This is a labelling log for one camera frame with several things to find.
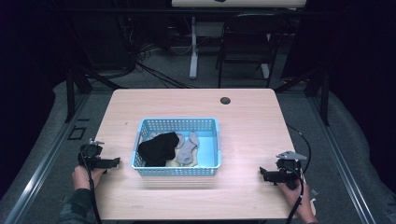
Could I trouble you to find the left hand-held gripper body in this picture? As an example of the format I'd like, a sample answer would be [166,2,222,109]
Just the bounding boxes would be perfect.
[77,138,110,172]

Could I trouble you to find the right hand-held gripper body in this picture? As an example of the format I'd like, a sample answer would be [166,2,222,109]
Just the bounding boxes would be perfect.
[266,150,308,191]

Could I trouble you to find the person's left hand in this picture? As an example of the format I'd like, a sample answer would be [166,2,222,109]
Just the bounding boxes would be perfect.
[71,164,107,191]

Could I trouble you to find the person's right hand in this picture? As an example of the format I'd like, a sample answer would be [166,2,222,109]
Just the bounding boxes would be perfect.
[276,181,313,219]

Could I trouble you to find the black sock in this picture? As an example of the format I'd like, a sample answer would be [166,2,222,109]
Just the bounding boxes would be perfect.
[137,131,180,168]

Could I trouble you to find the beige sock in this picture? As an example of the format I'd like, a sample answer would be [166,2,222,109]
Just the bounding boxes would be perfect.
[164,155,199,168]

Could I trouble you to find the blue plastic basket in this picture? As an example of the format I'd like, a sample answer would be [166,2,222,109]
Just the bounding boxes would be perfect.
[130,117,223,178]

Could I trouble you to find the black metal stand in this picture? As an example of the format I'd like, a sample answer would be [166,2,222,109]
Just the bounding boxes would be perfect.
[274,61,332,127]
[63,65,127,124]

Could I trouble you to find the black folding chair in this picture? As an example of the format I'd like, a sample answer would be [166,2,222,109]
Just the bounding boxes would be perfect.
[215,12,291,90]

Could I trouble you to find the white desk with legs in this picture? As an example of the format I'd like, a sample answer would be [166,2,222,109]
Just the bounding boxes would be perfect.
[170,0,308,80]

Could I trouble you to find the black floor socket frame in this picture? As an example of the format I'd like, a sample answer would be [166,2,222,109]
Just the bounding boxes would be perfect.
[67,125,88,141]

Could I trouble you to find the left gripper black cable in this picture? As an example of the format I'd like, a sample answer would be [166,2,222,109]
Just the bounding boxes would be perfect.
[79,150,104,224]

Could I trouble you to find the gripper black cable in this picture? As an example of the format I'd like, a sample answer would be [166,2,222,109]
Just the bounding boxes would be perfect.
[284,123,313,224]
[79,150,104,224]

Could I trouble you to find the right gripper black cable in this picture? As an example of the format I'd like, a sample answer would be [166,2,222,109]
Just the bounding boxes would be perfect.
[284,123,313,224]

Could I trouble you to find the aluminium floor rail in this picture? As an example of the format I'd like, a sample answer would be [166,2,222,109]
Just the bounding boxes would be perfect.
[3,92,92,224]
[307,94,377,224]

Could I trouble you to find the black floor cables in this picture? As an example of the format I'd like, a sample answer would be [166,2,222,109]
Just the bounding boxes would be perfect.
[102,43,200,90]

